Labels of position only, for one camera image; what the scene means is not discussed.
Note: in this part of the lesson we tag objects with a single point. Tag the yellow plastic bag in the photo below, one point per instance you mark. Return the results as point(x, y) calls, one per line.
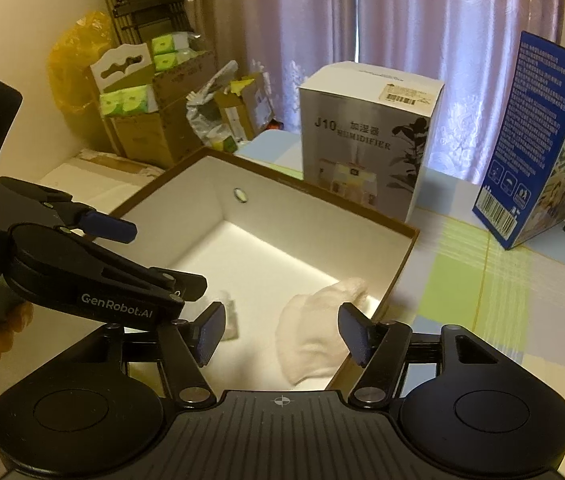
point(70, 78)

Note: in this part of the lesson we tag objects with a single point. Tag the white humidifier box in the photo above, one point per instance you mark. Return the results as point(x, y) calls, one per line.
point(364, 133)

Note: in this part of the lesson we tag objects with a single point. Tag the checkered tablecloth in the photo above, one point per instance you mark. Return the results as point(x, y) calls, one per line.
point(458, 274)

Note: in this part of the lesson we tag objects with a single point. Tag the white cloth pouch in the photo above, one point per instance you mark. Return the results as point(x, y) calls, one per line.
point(308, 341)

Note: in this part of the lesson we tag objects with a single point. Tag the brown cardboard storage box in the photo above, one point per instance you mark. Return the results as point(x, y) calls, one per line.
point(263, 237)

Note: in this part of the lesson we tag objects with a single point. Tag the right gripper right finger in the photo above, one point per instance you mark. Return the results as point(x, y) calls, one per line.
point(380, 349)

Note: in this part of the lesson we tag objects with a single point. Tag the purple curtain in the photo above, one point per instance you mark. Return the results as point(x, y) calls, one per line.
point(469, 45)

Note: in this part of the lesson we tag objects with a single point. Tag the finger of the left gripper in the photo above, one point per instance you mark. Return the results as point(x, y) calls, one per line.
point(26, 202)
point(51, 251)

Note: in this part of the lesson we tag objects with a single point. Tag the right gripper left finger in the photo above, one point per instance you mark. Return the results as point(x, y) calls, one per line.
point(186, 347)

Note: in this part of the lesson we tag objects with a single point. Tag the cardboard boxes with tissues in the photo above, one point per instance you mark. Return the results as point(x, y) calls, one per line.
point(163, 106)

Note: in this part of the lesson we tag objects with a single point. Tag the blue milk carton box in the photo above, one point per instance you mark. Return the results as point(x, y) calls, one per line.
point(523, 191)

